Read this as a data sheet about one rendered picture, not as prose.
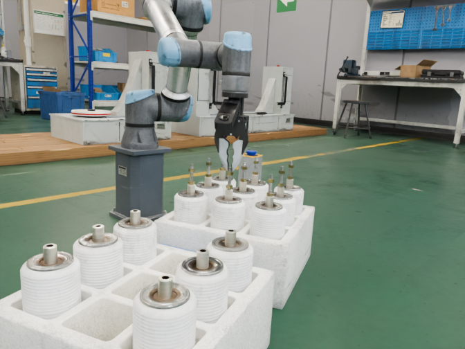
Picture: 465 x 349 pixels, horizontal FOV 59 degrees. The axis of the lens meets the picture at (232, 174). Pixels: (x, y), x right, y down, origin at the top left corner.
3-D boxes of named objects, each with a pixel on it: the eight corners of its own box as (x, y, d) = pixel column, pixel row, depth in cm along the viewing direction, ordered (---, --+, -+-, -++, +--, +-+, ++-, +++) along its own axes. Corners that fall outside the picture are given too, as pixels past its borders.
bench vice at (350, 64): (350, 77, 557) (352, 58, 552) (362, 77, 546) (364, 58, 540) (335, 75, 528) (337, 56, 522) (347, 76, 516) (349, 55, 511)
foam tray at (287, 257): (153, 278, 120) (153, 220, 116) (208, 236, 156) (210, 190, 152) (281, 310, 106) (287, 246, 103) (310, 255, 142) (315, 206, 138)
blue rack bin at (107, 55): (77, 61, 600) (76, 46, 596) (100, 63, 628) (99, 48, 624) (94, 61, 568) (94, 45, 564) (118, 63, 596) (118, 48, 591)
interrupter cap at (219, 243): (205, 248, 81) (205, 245, 81) (221, 236, 88) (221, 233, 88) (239, 256, 78) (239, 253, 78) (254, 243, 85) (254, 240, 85)
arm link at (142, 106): (122, 120, 169) (122, 87, 166) (154, 121, 174) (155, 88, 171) (126, 124, 158) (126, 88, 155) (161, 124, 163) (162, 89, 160)
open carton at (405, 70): (406, 79, 545) (409, 61, 540) (435, 79, 512) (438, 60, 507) (392, 78, 529) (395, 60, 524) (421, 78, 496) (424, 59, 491)
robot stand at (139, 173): (108, 215, 174) (107, 145, 167) (145, 207, 187) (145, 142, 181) (133, 226, 162) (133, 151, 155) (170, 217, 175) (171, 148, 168)
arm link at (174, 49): (135, -26, 137) (165, 37, 103) (167, -22, 141) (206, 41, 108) (132, 8, 144) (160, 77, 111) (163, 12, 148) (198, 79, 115)
